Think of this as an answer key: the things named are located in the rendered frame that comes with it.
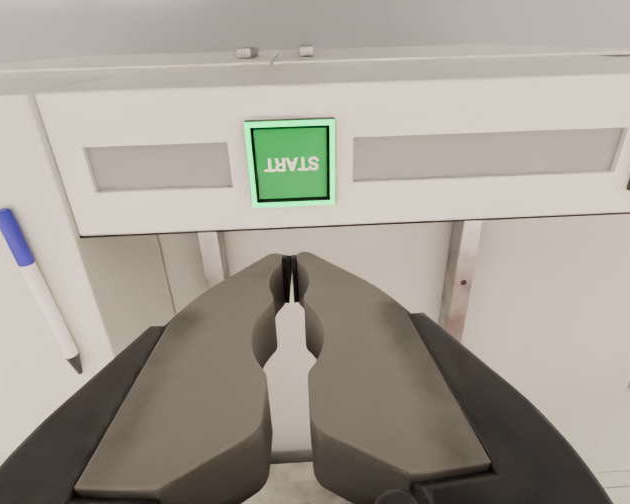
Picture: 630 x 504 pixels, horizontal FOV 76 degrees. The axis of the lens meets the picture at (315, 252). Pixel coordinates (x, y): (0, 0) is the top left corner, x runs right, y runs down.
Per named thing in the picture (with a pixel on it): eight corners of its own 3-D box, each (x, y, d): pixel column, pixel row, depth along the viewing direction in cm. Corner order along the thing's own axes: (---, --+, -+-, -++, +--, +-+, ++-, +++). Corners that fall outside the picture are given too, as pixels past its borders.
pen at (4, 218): (83, 376, 32) (3, 212, 25) (71, 378, 32) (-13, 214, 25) (89, 367, 33) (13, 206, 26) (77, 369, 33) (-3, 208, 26)
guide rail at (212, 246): (259, 484, 64) (258, 504, 61) (247, 485, 64) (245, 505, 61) (215, 180, 41) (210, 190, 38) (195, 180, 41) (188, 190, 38)
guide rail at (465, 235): (428, 474, 65) (434, 492, 62) (415, 474, 65) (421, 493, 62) (478, 169, 42) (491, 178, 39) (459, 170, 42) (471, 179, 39)
